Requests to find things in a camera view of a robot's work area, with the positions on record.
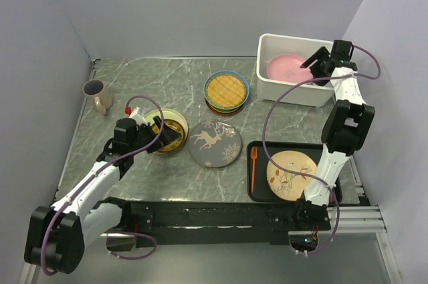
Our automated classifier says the yellow black patterned plate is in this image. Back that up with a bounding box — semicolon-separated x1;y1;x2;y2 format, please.
144;108;189;154

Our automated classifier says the stack of coloured plates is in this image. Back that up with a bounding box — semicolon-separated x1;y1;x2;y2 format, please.
205;100;244;116

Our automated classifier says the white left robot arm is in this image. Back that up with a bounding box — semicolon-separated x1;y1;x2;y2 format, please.
24;116;182;276

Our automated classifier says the blue plate with bamboo mat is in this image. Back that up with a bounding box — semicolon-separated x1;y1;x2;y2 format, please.
203;70;250;110

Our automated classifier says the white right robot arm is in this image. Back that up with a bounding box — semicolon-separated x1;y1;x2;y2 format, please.
292;40;375;229

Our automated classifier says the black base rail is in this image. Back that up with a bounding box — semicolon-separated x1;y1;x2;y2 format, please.
103;197;331;245

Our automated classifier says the grey reindeer plate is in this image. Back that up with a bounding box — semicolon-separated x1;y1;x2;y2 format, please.
187;120;242;168

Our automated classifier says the black tray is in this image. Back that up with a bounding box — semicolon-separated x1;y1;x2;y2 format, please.
247;141;322;203

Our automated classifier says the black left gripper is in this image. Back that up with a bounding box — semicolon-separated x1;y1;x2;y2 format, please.
129;115;181;154

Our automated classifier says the pink mug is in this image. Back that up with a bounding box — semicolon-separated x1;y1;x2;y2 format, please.
82;79;113;116

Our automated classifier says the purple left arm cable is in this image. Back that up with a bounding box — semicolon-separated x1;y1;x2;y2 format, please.
39;96;165;275

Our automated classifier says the pink plate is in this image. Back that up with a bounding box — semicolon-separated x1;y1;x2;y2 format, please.
266;54;313;84

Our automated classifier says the white plastic bin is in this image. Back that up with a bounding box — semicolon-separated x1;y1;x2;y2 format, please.
256;33;337;108

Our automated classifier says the beige bird plate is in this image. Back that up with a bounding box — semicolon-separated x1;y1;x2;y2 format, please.
266;150;317;201

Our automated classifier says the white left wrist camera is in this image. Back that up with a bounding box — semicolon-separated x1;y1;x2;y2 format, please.
124;106;147;126

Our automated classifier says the orange plastic fork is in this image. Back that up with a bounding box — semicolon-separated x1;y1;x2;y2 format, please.
251;146;257;193

